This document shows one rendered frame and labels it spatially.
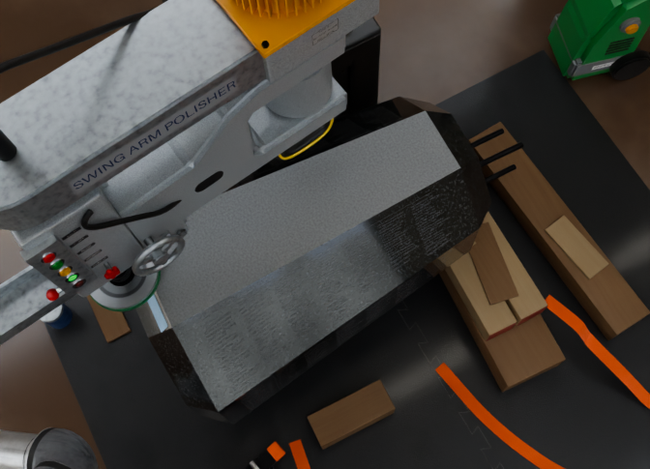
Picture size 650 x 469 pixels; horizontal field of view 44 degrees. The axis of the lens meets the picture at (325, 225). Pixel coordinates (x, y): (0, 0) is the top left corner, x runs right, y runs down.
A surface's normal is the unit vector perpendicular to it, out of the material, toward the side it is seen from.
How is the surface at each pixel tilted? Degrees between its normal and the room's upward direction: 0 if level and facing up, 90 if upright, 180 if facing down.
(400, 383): 0
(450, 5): 0
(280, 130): 0
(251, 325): 45
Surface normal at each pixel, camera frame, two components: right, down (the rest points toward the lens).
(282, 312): 0.32, 0.32
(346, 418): -0.04, -0.35
